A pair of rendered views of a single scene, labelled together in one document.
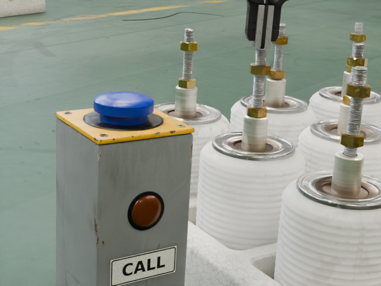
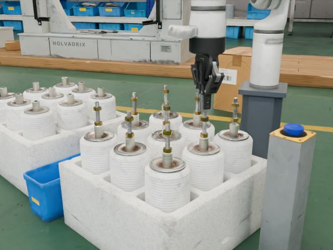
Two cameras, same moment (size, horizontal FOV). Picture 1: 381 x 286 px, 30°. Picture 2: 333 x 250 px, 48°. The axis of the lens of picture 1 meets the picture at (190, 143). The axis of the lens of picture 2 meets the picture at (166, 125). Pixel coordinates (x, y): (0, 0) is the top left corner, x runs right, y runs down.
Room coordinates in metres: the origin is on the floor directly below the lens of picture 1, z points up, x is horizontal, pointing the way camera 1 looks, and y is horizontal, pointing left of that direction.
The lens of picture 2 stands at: (0.87, 0.69, 0.58)
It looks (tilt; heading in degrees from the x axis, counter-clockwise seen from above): 19 degrees down; 257
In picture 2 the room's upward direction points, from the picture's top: straight up
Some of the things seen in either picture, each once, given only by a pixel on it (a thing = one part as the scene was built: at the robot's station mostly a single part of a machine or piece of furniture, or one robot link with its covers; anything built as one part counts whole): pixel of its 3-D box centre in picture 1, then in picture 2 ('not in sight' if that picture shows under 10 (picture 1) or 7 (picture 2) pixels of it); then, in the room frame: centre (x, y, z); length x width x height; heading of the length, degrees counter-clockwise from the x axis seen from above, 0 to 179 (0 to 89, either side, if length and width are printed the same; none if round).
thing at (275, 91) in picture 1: (275, 93); (130, 144); (0.78, -0.09, 0.26); 0.02 x 0.02 x 0.03
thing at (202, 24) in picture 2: not in sight; (199, 21); (0.63, -0.06, 0.53); 0.11 x 0.09 x 0.06; 5
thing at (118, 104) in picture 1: (123, 112); (293, 130); (0.46, 0.05, 0.32); 0.04 x 0.04 x 0.02
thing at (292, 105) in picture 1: (274, 104); (130, 149); (0.78, -0.09, 0.25); 0.08 x 0.08 x 0.01
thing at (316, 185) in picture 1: (345, 190); (233, 135); (0.52, -0.12, 0.25); 0.08 x 0.08 x 0.01
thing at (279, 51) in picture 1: (278, 58); (129, 127); (0.78, -0.09, 0.30); 0.01 x 0.01 x 0.08
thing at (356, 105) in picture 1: (354, 116); (235, 112); (0.52, -0.12, 0.31); 0.01 x 0.01 x 0.08
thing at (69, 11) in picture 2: not in sight; (68, 8); (1.04, -5.96, 0.36); 0.50 x 0.38 x 0.21; 59
